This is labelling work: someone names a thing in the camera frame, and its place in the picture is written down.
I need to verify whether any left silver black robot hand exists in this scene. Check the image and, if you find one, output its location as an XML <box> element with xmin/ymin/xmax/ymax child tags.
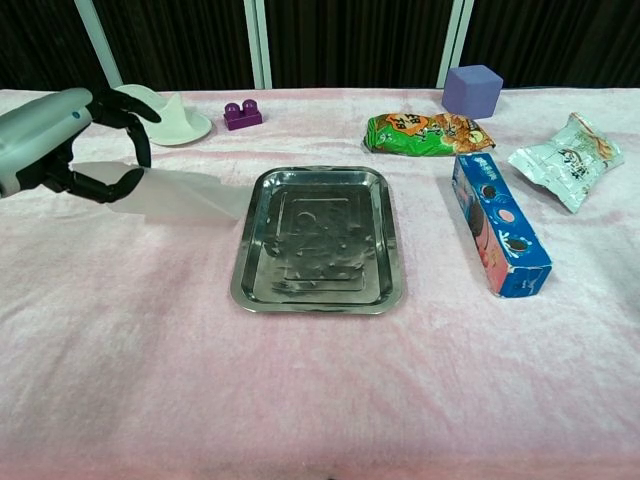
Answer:
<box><xmin>0</xmin><ymin>87</ymin><xmax>162</xmax><ymax>205</ymax></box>

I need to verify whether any purple foam cube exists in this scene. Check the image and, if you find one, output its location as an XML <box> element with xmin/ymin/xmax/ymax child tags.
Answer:
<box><xmin>441</xmin><ymin>63</ymin><xmax>504</xmax><ymax>120</ymax></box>

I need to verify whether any green orange snack bag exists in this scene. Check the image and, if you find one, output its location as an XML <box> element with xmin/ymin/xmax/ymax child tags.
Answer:
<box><xmin>360</xmin><ymin>112</ymin><xmax>497</xmax><ymax>156</ymax></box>

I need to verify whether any white snack bag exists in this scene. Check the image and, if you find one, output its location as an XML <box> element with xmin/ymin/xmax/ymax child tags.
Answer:
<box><xmin>507</xmin><ymin>112</ymin><xmax>626</xmax><ymax>214</ymax></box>

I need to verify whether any white paper sheet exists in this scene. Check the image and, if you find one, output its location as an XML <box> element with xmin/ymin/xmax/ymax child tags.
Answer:
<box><xmin>69</xmin><ymin>160</ymin><xmax>246</xmax><ymax>226</ymax></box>

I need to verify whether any purple toy brick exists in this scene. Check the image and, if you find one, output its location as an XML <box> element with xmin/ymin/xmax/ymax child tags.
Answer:
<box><xmin>222</xmin><ymin>98</ymin><xmax>265</xmax><ymax>131</ymax></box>

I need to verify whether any silver metal tray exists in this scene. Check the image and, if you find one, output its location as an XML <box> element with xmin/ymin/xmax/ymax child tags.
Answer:
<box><xmin>229</xmin><ymin>165</ymin><xmax>406</xmax><ymax>316</ymax></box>

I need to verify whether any blue cookie box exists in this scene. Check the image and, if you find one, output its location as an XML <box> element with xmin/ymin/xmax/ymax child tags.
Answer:
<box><xmin>451</xmin><ymin>152</ymin><xmax>554</xmax><ymax>300</ymax></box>

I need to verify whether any white frame post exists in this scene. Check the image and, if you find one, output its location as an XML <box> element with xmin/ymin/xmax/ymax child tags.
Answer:
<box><xmin>73</xmin><ymin>0</ymin><xmax>124</xmax><ymax>91</ymax></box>
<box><xmin>436</xmin><ymin>0</ymin><xmax>475</xmax><ymax>91</ymax></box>
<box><xmin>243</xmin><ymin>0</ymin><xmax>274</xmax><ymax>91</ymax></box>

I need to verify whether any pink fleece table cloth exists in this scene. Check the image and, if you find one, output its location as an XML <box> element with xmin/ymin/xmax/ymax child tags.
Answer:
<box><xmin>0</xmin><ymin>87</ymin><xmax>640</xmax><ymax>480</ymax></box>

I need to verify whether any white slipper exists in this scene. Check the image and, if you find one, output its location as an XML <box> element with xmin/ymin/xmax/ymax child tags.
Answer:
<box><xmin>113</xmin><ymin>83</ymin><xmax>214</xmax><ymax>147</ymax></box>

